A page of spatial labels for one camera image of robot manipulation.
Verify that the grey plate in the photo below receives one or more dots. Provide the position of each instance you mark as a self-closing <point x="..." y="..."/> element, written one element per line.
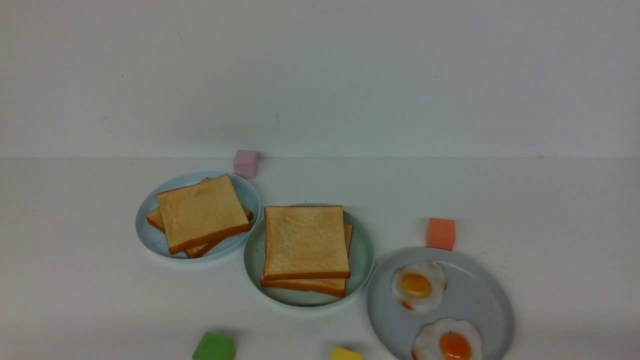
<point x="472" y="294"/>

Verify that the light blue plate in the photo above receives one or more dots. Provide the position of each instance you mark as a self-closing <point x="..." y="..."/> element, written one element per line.
<point x="155" y="242"/>

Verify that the pink cube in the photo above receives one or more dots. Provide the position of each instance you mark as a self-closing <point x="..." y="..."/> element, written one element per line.
<point x="246" y="163"/>

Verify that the pale green plate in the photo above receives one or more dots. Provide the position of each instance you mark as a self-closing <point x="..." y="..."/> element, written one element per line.
<point x="361" y="261"/>

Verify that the fried egg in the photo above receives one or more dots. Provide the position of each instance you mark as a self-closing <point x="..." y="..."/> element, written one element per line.
<point x="448" y="339"/>
<point x="419" y="287"/>

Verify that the orange cube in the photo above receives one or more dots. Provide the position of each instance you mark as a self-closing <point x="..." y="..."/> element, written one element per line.
<point x="441" y="233"/>

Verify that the green cube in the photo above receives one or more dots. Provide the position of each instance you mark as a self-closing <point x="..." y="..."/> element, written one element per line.
<point x="215" y="346"/>

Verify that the fried egg bottom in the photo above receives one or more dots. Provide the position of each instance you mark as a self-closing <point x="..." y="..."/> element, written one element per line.
<point x="448" y="339"/>

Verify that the fried egg middle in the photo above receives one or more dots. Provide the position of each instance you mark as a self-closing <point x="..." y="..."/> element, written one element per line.
<point x="419" y="287"/>

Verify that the yellow cube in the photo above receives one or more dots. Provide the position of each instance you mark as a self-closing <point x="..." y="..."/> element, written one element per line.
<point x="339" y="353"/>

